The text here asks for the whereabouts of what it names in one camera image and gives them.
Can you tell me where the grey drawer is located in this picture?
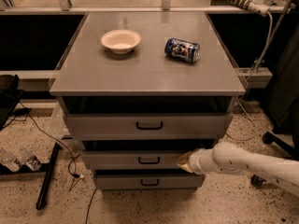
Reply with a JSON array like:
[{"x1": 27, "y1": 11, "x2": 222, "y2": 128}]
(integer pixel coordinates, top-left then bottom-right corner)
[
  {"x1": 93, "y1": 169, "x2": 206, "y2": 190},
  {"x1": 81, "y1": 139, "x2": 214, "y2": 170},
  {"x1": 64, "y1": 113, "x2": 233, "y2": 141}
]

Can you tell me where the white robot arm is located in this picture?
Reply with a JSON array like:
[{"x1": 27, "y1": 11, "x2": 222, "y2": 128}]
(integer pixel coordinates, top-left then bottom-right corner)
[{"x1": 177, "y1": 142, "x2": 299, "y2": 196}]

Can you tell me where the grey top drawer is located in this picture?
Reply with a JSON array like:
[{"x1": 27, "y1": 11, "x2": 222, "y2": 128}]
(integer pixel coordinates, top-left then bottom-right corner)
[{"x1": 64, "y1": 113, "x2": 233, "y2": 141}]

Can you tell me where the grey bottom drawer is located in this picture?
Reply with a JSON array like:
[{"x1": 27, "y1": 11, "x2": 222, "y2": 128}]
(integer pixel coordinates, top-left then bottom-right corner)
[{"x1": 93, "y1": 169, "x2": 206, "y2": 190}]

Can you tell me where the grey drawer cabinet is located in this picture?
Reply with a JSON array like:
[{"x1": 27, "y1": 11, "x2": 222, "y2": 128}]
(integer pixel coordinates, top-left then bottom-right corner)
[{"x1": 49, "y1": 10, "x2": 247, "y2": 191}]

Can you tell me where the black office chair base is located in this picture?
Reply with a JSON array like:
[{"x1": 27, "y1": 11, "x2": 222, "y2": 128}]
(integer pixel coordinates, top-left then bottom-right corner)
[{"x1": 250, "y1": 132, "x2": 299, "y2": 188}]

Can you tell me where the blue soda can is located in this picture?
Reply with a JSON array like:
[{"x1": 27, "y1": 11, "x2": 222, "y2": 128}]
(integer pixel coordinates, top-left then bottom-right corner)
[{"x1": 164, "y1": 38, "x2": 200, "y2": 63}]

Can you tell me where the white bowl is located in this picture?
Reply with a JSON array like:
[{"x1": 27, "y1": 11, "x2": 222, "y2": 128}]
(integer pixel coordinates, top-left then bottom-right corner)
[{"x1": 101, "y1": 30, "x2": 141, "y2": 54}]

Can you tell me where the black floor stand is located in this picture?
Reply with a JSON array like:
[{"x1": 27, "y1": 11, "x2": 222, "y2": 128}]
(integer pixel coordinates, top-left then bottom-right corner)
[{"x1": 0, "y1": 143, "x2": 62, "y2": 210}]

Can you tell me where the clear plastic bottle right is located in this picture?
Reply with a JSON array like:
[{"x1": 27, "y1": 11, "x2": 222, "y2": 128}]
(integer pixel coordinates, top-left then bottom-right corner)
[{"x1": 20, "y1": 147, "x2": 41, "y2": 172}]

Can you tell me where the clear plastic bottle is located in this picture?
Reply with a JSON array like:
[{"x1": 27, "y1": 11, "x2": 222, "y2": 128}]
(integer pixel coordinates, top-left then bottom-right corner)
[
  {"x1": 20, "y1": 147, "x2": 41, "y2": 172},
  {"x1": 0, "y1": 148, "x2": 21, "y2": 172}
]

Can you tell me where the clear plastic bottle left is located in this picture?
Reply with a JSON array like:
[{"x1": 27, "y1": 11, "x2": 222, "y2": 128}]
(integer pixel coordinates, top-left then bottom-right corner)
[{"x1": 0, "y1": 148, "x2": 21, "y2": 172}]

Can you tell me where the white power strip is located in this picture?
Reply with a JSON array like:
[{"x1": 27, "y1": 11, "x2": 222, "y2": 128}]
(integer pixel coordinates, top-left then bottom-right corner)
[{"x1": 226, "y1": 0, "x2": 270, "y2": 16}]

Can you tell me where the black chair at left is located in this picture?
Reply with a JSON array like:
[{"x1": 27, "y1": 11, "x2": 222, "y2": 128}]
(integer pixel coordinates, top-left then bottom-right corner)
[{"x1": 0, "y1": 75, "x2": 23, "y2": 130}]

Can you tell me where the black floor cable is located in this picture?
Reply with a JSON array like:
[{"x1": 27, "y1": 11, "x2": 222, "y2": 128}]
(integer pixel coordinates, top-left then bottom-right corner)
[{"x1": 3, "y1": 100, "x2": 86, "y2": 191}]

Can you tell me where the white cable on right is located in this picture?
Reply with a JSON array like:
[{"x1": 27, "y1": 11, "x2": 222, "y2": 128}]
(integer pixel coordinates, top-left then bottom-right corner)
[{"x1": 225, "y1": 10, "x2": 275, "y2": 142}]

